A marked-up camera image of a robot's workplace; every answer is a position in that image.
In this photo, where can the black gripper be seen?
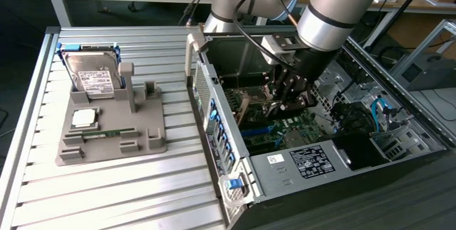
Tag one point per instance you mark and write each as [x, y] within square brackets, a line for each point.
[313, 64]

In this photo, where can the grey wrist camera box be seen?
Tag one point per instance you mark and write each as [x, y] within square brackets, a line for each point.
[276, 50]

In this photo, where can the grey chipset heatsink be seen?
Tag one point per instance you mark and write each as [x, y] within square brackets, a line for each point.
[295, 139]

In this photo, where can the grey equipment cabinet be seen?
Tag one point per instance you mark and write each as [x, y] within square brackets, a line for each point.
[427, 72]

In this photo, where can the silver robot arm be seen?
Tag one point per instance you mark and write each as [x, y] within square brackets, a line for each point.
[335, 8]

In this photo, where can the green motherboard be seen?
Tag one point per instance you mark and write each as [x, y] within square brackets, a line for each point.
[303, 123]

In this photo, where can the CPU socket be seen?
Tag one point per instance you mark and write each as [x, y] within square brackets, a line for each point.
[257, 94]

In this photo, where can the hard disk in blue carrier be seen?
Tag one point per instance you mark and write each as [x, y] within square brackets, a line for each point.
[92, 78]

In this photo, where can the green RAM stick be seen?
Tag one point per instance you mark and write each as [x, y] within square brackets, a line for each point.
[101, 134]

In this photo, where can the open PC case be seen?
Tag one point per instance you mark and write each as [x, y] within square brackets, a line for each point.
[337, 208]

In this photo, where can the aluminium profile frame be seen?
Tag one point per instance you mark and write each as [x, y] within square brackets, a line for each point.
[441, 31]

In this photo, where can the grey power supply unit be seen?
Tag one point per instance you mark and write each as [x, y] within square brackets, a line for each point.
[284, 171]

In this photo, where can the blue expansion slot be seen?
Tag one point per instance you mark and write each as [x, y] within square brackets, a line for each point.
[256, 131]

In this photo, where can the blue case latch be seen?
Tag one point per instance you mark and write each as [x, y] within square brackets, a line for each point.
[233, 183]

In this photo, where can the black stand pole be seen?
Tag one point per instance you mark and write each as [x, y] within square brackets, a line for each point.
[409, 3]

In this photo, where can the silver CPU chip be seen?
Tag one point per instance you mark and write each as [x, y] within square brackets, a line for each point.
[83, 119]

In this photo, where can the metal disk bay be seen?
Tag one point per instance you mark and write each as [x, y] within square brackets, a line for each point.
[331, 86]

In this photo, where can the grey parts rack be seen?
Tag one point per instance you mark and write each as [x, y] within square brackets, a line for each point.
[117, 118]

